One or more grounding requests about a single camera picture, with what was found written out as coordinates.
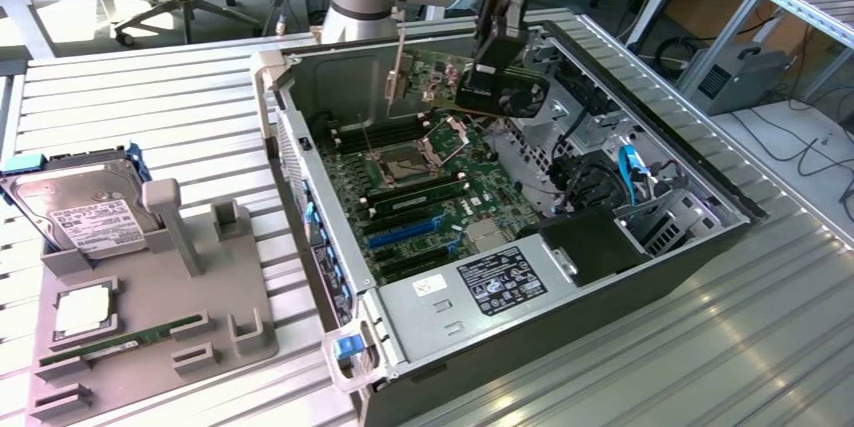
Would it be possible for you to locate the aluminium frame rack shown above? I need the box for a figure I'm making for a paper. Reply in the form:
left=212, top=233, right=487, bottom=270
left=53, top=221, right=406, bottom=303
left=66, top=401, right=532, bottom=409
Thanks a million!
left=672, top=0, right=854, bottom=101

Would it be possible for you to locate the green motherboard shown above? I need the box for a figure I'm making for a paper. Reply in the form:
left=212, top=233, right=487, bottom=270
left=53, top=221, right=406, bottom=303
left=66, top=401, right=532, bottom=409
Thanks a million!
left=312, top=114, right=535, bottom=288

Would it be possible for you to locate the silver power supply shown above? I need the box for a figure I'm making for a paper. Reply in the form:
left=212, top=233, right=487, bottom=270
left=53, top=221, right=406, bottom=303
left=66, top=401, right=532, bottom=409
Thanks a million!
left=362, top=235, right=581, bottom=367

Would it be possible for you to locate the black green graphics card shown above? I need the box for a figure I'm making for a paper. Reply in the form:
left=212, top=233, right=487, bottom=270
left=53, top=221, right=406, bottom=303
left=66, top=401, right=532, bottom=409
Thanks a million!
left=382, top=9, right=553, bottom=121

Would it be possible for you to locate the silver disk bay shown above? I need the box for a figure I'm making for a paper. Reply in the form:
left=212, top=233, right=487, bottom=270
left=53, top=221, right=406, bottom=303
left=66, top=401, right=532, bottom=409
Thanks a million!
left=612, top=186, right=732, bottom=261

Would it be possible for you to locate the CPU socket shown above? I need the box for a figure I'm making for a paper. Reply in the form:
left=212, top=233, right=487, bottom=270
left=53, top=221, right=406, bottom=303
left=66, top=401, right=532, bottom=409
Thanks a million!
left=376, top=144, right=435, bottom=188

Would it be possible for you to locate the green RAM stick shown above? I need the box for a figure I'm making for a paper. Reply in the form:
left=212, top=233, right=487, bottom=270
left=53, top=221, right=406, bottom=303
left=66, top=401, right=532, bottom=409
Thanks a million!
left=369, top=186, right=468, bottom=216
left=37, top=314, right=205, bottom=367

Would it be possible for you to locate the black plastic drive cover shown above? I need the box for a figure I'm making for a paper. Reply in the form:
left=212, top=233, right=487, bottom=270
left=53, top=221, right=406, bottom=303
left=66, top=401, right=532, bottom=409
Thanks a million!
left=536, top=206, right=652, bottom=288

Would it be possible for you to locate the grey box with handle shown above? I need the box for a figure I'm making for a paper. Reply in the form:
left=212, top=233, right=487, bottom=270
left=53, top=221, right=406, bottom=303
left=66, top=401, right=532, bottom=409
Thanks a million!
left=677, top=44, right=792, bottom=117

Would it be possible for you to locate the grey parts rack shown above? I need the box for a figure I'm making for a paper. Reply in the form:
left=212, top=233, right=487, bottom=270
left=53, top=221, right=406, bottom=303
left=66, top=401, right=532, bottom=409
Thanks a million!
left=25, top=176, right=281, bottom=424

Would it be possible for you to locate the long black expansion slot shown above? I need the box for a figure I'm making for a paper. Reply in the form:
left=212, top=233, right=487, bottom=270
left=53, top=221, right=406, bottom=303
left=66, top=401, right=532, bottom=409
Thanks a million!
left=373, top=248, right=447, bottom=274

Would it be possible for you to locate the silver chipset heatsink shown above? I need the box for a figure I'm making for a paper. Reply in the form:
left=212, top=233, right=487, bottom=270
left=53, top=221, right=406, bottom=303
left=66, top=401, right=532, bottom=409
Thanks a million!
left=465, top=219, right=519, bottom=251

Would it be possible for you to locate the open black PC case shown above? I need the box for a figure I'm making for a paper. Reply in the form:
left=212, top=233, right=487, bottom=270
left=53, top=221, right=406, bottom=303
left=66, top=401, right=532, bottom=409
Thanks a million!
left=252, top=19, right=768, bottom=427

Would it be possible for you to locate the grey office chair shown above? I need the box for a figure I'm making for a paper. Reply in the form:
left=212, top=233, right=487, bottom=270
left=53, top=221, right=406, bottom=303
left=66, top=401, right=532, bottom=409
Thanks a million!
left=109, top=0, right=262, bottom=48

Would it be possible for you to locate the silver CPU chip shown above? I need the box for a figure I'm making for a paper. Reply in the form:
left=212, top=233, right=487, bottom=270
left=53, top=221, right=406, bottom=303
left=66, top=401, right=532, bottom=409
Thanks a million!
left=52, top=286, right=112, bottom=336

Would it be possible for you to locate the silver optical drive cage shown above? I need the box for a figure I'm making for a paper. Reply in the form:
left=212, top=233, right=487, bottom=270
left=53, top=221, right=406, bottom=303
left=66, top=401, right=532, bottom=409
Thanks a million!
left=496, top=39, right=641, bottom=188

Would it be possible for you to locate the blue expansion slot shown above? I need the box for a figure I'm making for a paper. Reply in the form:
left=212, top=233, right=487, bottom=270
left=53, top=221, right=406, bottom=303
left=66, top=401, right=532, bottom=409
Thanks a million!
left=364, top=223, right=439, bottom=250

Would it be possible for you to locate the blue disk caddy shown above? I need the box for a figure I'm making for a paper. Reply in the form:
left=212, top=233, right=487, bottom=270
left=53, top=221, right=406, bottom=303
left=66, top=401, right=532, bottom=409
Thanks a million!
left=0, top=141, right=154, bottom=186

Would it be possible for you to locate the silver hard disk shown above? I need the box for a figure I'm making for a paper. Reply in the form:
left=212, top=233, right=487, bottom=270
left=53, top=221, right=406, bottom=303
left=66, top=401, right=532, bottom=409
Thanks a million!
left=0, top=156, right=165, bottom=261

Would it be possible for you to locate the silver socket cover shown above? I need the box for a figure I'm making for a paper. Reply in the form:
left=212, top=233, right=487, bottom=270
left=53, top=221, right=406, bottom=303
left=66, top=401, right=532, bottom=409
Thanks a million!
left=423, top=116, right=479, bottom=168

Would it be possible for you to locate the blue data wire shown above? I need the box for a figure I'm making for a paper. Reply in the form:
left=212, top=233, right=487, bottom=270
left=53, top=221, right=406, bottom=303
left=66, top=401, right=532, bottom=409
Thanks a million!
left=616, top=144, right=645, bottom=206

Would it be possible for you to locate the black power wire bundle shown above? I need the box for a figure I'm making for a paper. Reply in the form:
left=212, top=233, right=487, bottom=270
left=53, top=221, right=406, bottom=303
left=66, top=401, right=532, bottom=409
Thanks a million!
left=549, top=149, right=625, bottom=213

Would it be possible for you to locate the blue side panel latch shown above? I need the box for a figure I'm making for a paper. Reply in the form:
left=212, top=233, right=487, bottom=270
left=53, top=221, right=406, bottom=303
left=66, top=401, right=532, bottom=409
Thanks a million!
left=334, top=336, right=366, bottom=361

